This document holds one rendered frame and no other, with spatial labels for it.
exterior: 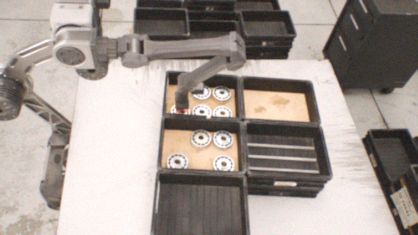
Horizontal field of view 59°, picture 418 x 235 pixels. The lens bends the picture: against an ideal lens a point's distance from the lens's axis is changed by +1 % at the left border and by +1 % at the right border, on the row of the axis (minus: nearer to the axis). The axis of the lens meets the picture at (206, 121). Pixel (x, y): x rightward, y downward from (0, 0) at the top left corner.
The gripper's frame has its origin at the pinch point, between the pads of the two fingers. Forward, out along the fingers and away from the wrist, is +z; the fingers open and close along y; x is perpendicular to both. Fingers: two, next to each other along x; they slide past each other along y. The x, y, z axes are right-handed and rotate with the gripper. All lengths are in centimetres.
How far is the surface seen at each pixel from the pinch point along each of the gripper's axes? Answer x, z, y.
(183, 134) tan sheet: -0.5, 3.9, -12.3
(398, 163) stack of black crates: -153, 58, -6
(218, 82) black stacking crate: -21.5, -0.1, 18.2
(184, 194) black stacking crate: 1.2, 3.6, -44.6
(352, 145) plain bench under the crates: -96, 16, -15
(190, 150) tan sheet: -3.5, 3.8, -21.6
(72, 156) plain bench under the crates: 55, 18, -15
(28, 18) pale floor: 124, 91, 176
